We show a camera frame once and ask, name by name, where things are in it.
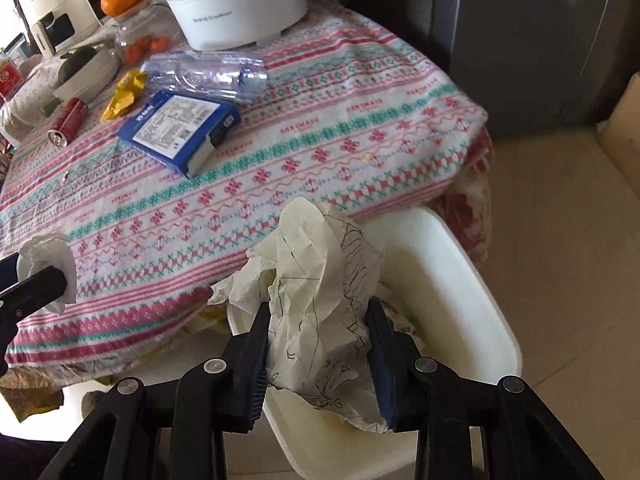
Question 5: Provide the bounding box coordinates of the red soda can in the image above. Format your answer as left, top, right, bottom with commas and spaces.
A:
47, 98, 90, 147

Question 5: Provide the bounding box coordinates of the large cardboard box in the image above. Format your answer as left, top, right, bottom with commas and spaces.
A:
597, 72, 640, 186

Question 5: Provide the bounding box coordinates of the yellow crumpled wrapper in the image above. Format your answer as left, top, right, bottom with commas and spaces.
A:
100, 70, 148, 123

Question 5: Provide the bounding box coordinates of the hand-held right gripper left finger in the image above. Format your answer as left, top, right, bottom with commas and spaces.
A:
37, 302, 271, 480

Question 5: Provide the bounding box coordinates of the white floral padded cloth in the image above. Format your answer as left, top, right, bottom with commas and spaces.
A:
0, 55, 66, 141

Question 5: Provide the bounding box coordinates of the blue milk carton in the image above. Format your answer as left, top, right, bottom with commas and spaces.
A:
117, 90, 242, 179

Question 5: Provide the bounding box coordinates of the white electric cooking pot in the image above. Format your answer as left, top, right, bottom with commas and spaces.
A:
150, 0, 443, 52

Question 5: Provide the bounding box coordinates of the scribbled paper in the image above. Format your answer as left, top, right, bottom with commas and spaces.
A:
210, 197, 401, 433

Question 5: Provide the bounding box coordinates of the glass jar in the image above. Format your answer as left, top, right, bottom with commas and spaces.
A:
114, 2, 173, 66

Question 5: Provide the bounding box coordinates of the clear plastic bottle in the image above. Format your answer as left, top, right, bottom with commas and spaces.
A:
141, 50, 268, 106

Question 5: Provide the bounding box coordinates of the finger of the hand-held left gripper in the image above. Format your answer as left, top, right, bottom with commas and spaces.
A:
0, 254, 21, 292
0, 266, 67, 376

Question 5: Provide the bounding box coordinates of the grey refrigerator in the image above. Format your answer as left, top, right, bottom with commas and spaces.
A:
340, 0, 640, 136

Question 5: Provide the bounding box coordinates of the green squash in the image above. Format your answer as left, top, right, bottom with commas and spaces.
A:
57, 46, 98, 85

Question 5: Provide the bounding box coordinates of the white square plastic bin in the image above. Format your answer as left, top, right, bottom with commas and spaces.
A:
227, 207, 521, 480

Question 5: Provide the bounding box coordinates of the striped patterned tablecloth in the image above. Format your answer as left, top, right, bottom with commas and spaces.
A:
0, 0, 488, 366

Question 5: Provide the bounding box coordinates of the white ceramic bowl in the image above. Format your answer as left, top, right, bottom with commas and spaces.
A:
51, 42, 121, 103

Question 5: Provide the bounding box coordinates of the red label packet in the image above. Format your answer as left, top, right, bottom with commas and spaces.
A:
0, 60, 21, 101

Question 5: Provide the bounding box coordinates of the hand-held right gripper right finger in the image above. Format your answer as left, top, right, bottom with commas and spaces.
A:
365, 296, 616, 480

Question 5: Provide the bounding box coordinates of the white tissue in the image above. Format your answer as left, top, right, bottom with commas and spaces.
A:
17, 231, 78, 315

